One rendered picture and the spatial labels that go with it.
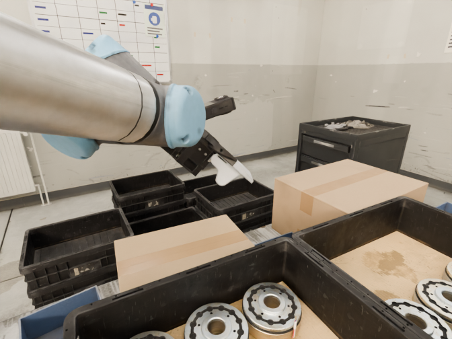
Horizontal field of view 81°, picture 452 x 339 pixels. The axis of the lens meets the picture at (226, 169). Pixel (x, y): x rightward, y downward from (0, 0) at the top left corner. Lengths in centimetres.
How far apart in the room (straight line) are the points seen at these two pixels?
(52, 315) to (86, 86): 61
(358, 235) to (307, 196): 19
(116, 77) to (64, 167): 291
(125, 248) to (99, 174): 255
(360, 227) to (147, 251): 51
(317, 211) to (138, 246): 50
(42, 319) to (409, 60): 381
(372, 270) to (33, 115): 67
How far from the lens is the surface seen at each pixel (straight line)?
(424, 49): 381
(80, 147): 40
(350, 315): 51
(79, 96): 23
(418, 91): 380
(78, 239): 149
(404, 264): 76
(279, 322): 51
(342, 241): 70
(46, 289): 128
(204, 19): 342
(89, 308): 47
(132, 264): 63
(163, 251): 65
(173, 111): 30
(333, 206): 79
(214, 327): 51
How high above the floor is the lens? 125
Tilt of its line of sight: 20 degrees down
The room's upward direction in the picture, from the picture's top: straight up
